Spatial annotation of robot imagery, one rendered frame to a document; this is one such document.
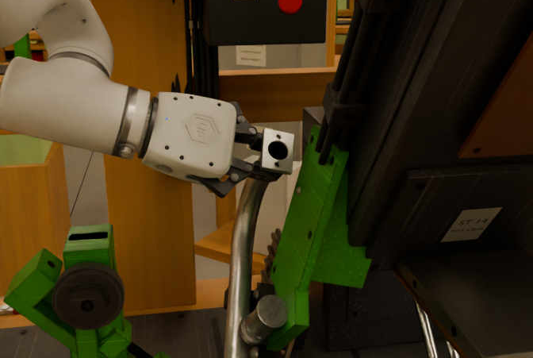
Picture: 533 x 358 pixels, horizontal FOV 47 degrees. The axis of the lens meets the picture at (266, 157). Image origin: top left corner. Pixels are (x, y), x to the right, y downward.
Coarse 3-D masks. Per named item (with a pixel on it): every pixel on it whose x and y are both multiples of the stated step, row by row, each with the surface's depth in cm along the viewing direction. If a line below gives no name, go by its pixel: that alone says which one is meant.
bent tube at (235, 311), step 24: (264, 144) 75; (288, 144) 76; (264, 168) 74; (288, 168) 75; (264, 192) 84; (240, 216) 84; (240, 240) 83; (240, 264) 81; (240, 288) 80; (240, 312) 78; (240, 336) 76
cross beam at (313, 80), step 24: (192, 72) 110; (240, 72) 110; (264, 72) 110; (288, 72) 110; (312, 72) 110; (240, 96) 109; (264, 96) 110; (288, 96) 111; (312, 96) 111; (264, 120) 111; (288, 120) 112
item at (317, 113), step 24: (312, 120) 94; (312, 288) 99; (336, 288) 90; (360, 288) 91; (384, 288) 91; (312, 312) 101; (336, 312) 91; (360, 312) 92; (384, 312) 93; (408, 312) 93; (336, 336) 93; (360, 336) 93; (384, 336) 94; (408, 336) 95
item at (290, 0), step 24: (216, 0) 84; (240, 0) 85; (264, 0) 86; (288, 0) 86; (312, 0) 87; (216, 24) 85; (240, 24) 86; (264, 24) 87; (288, 24) 87; (312, 24) 88
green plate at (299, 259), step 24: (312, 144) 75; (336, 144) 67; (312, 168) 73; (336, 168) 66; (312, 192) 71; (336, 192) 67; (288, 216) 78; (312, 216) 70; (336, 216) 69; (288, 240) 76; (312, 240) 68; (336, 240) 70; (288, 264) 74; (312, 264) 69; (336, 264) 71; (360, 264) 71; (288, 288) 73
